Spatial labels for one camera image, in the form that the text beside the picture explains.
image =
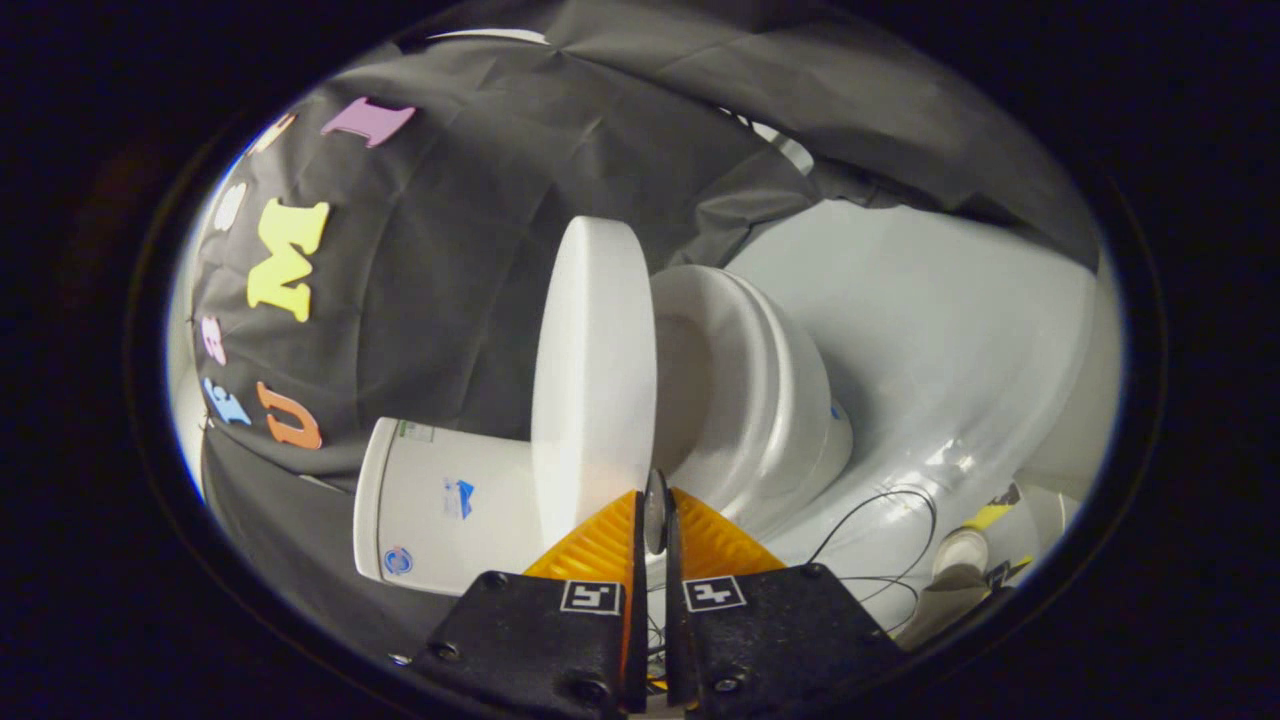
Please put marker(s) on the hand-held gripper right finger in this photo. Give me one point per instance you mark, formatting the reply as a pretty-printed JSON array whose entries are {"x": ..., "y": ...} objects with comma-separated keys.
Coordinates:
[{"x": 770, "y": 630}]

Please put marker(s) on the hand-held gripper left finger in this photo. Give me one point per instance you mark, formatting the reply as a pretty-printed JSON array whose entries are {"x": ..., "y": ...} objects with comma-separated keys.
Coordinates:
[{"x": 540, "y": 640}]

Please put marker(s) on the white toilet bowl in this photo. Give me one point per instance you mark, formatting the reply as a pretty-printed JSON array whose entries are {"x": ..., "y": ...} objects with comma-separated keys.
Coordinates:
[{"x": 815, "y": 420}]

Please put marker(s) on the white toilet seat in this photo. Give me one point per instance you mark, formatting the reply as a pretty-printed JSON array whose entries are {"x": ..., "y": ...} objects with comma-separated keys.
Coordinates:
[{"x": 735, "y": 340}]

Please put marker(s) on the white round container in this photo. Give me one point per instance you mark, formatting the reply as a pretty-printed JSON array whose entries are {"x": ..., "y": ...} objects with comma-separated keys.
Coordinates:
[{"x": 962, "y": 552}]

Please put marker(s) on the black backdrop cloth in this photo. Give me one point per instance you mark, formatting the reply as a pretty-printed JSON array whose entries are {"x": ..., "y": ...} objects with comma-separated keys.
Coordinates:
[{"x": 450, "y": 250}]

